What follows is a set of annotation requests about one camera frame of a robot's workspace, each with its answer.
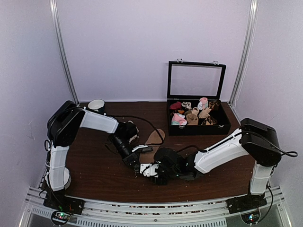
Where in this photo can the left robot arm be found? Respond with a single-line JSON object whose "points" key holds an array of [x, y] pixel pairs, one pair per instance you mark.
{"points": [[62, 130]]}

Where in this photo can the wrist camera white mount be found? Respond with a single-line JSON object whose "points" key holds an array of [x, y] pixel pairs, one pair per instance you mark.
{"points": [[149, 170], [142, 149]]}

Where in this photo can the right round circuit board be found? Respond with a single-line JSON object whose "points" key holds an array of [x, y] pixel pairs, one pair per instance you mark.
{"points": [[251, 218]]}

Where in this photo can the cream and brown sock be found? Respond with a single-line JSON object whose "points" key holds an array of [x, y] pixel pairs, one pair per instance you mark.
{"points": [[131, 131]]}

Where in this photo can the brown diamond rolled sock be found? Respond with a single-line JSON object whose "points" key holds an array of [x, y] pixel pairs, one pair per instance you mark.
{"points": [[209, 121]]}

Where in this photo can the black storage box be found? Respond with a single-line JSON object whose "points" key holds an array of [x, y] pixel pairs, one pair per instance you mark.
{"points": [[221, 128]]}

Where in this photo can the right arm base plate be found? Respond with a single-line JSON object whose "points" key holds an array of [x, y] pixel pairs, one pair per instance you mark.
{"points": [[245, 203]]}

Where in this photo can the front aluminium rail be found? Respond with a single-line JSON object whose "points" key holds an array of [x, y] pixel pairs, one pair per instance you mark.
{"points": [[207, 213]]}

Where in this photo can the aluminium frame post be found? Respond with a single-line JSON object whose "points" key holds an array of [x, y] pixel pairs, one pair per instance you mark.
{"points": [[248, 41], [62, 52]]}

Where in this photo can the left aluminium frame post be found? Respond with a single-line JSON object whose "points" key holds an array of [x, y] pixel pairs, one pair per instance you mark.
{"points": [[62, 52]]}

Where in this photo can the beige rolled sock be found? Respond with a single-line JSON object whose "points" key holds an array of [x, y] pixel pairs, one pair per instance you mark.
{"points": [[204, 113]]}

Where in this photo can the black glass box lid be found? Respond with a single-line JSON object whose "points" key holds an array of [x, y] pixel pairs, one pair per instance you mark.
{"points": [[193, 80]]}

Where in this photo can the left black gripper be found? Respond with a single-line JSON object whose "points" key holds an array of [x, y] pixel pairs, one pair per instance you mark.
{"points": [[131, 158]]}

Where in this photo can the left round circuit board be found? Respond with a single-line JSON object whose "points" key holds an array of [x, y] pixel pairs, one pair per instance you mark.
{"points": [[60, 218]]}

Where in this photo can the dark bowl white inside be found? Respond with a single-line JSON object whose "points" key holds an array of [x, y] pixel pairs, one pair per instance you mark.
{"points": [[97, 105]]}

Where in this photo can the tan rolled sock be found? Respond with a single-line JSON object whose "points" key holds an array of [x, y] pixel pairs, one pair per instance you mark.
{"points": [[191, 116]]}

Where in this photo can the cream brown rolled sock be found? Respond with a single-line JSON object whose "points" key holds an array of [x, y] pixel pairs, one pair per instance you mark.
{"points": [[186, 105]]}

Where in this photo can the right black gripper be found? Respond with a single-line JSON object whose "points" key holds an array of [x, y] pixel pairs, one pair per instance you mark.
{"points": [[164, 182]]}

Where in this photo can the dark red rolled sock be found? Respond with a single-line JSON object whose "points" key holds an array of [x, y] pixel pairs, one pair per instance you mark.
{"points": [[176, 106]]}

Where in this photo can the tan brown ribbed sock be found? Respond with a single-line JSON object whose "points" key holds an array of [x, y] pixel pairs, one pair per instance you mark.
{"points": [[156, 138]]}

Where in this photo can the pink mint rolled sock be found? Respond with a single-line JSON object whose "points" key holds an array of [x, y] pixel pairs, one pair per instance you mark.
{"points": [[178, 119]]}

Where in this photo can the round circuit board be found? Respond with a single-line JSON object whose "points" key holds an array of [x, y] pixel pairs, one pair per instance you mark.
{"points": [[251, 218], [60, 218]]}

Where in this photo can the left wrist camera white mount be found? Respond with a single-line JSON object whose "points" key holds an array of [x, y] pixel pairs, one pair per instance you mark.
{"points": [[142, 149]]}

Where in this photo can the right aluminium frame post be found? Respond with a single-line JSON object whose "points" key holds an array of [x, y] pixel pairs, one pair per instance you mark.
{"points": [[248, 41]]}

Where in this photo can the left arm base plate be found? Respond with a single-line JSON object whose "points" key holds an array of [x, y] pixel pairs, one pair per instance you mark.
{"points": [[68, 205]]}

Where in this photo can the pink white rolled sock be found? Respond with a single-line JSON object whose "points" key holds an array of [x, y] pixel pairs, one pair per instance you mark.
{"points": [[203, 103]]}

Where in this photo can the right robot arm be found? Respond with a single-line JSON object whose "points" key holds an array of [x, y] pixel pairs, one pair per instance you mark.
{"points": [[251, 138]]}

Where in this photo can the brown argyle rolled sock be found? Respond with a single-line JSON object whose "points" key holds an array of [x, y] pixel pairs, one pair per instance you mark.
{"points": [[214, 105]]}

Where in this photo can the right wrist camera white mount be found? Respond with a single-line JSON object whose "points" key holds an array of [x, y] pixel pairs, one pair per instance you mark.
{"points": [[149, 170]]}

